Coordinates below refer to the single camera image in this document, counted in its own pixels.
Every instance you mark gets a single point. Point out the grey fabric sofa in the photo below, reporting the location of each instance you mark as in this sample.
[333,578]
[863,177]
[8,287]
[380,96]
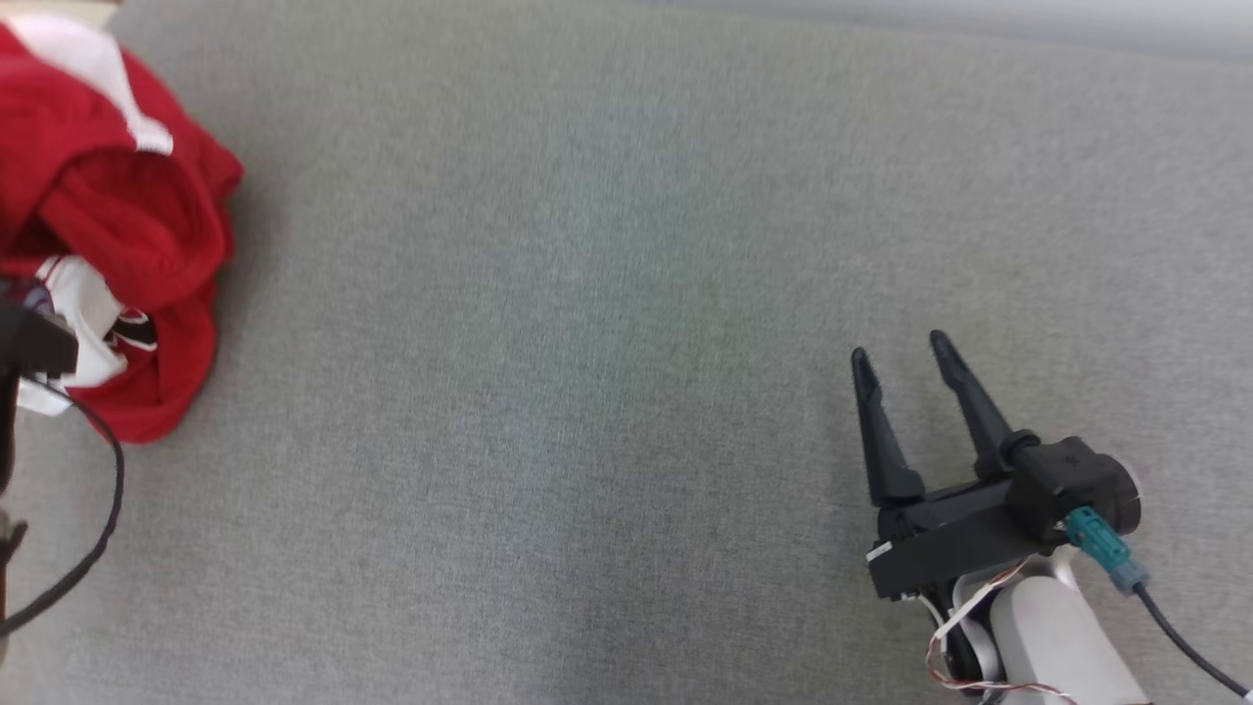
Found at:
[626,294]

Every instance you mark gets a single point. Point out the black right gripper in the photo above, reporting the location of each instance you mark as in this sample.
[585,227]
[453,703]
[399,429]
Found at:
[959,539]

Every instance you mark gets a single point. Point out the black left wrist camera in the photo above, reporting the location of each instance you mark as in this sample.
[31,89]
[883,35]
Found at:
[34,343]

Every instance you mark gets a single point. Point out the red shorts with white stripe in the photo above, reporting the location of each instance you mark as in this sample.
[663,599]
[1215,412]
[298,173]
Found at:
[127,215]

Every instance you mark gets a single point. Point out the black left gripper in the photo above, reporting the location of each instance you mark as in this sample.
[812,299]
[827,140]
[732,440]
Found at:
[7,431]

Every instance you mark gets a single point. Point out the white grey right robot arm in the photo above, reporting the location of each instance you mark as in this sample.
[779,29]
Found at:
[1057,636]

